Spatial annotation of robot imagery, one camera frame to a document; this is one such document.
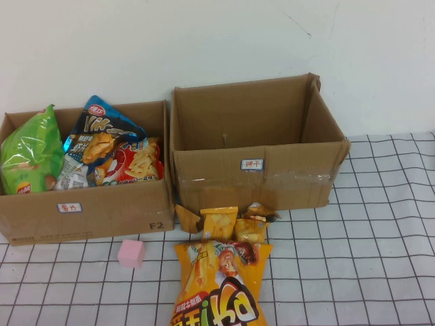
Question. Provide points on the white black-grid tablecloth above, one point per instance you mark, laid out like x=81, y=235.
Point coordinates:
x=340, y=271

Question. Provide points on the tall cardboard box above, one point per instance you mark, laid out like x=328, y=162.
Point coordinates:
x=221, y=190

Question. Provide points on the small brown pie packet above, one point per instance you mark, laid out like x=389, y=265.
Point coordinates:
x=256, y=210

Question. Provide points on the large yellow chip bag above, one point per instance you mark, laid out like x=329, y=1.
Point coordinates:
x=217, y=285

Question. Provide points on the small orange biscuit packet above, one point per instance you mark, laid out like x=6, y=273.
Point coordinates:
x=249, y=231

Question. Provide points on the red shrimp stick bag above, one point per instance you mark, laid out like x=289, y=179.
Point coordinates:
x=142, y=163

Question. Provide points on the small yellow cracker packet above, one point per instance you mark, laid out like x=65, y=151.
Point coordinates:
x=217, y=222

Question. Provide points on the pink cube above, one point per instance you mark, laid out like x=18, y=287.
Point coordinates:
x=130, y=254

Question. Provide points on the white label red writing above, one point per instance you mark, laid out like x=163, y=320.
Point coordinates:
x=69, y=208

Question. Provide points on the blue chip bag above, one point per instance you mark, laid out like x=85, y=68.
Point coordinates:
x=98, y=136

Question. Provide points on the green chip bag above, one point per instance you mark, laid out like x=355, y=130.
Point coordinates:
x=30, y=153

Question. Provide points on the small plain orange-brown packet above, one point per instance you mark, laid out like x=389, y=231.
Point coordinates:
x=187, y=219

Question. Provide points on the low cardboard box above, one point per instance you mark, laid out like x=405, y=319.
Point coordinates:
x=112, y=210

